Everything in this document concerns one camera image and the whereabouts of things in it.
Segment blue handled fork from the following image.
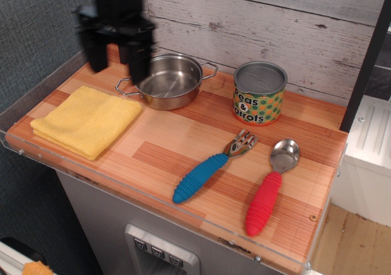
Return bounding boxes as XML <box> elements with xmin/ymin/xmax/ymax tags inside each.
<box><xmin>172</xmin><ymin>130</ymin><xmax>258</xmax><ymax>204</ymax></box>

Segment dark left upright post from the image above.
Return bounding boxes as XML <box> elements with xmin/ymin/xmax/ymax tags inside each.
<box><xmin>118</xmin><ymin>45</ymin><xmax>129</xmax><ymax>65</ymax></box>

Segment dark right upright post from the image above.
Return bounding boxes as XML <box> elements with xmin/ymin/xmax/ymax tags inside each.
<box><xmin>340</xmin><ymin>0</ymin><xmax>390</xmax><ymax>133</ymax></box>

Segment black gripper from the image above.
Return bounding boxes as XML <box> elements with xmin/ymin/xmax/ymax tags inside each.
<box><xmin>73</xmin><ymin>0</ymin><xmax>155</xmax><ymax>85</ymax></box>

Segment folded yellow cloth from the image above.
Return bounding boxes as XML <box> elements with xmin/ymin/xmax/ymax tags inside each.
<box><xmin>31</xmin><ymin>86</ymin><xmax>142</xmax><ymax>161</ymax></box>

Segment peas and carrots toy can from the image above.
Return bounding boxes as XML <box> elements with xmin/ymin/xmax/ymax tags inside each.
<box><xmin>232</xmin><ymin>61</ymin><xmax>288</xmax><ymax>126</ymax></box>

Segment dark upright post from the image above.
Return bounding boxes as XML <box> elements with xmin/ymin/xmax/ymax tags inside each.
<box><xmin>118</xmin><ymin>45</ymin><xmax>129</xmax><ymax>65</ymax></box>
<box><xmin>340</xmin><ymin>0</ymin><xmax>390</xmax><ymax>133</ymax></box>

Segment orange object bottom left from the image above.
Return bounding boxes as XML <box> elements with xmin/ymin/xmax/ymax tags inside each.
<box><xmin>22</xmin><ymin>261</ymin><xmax>54</xmax><ymax>275</ymax></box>

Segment silver dispenser button panel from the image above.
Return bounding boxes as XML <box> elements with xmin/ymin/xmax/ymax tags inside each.
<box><xmin>125</xmin><ymin>224</ymin><xmax>201</xmax><ymax>275</ymax></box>

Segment red handled spoon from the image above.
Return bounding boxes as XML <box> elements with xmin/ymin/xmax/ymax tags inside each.
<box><xmin>245</xmin><ymin>139</ymin><xmax>299</xmax><ymax>237</ymax></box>

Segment grey toy fridge cabinet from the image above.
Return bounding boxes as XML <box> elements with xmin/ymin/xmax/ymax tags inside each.
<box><xmin>56</xmin><ymin>169</ymin><xmax>303</xmax><ymax>275</ymax></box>

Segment small steel pot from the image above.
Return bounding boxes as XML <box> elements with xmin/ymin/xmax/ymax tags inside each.
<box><xmin>115</xmin><ymin>53</ymin><xmax>218</xmax><ymax>111</ymax></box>

